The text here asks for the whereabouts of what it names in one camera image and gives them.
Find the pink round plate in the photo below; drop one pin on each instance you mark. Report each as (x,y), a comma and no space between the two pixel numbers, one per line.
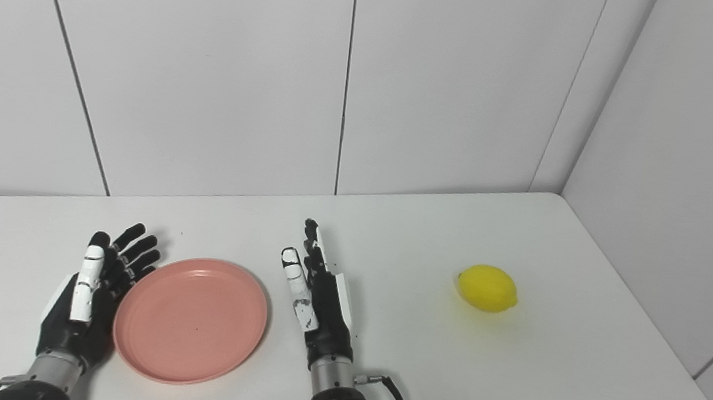
(191,320)

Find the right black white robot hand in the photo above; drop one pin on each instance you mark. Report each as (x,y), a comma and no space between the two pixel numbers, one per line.
(329,330)

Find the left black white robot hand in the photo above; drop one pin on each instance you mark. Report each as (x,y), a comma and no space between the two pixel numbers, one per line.
(74,336)

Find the yellow lemon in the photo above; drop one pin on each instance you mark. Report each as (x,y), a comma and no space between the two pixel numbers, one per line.
(488,288)

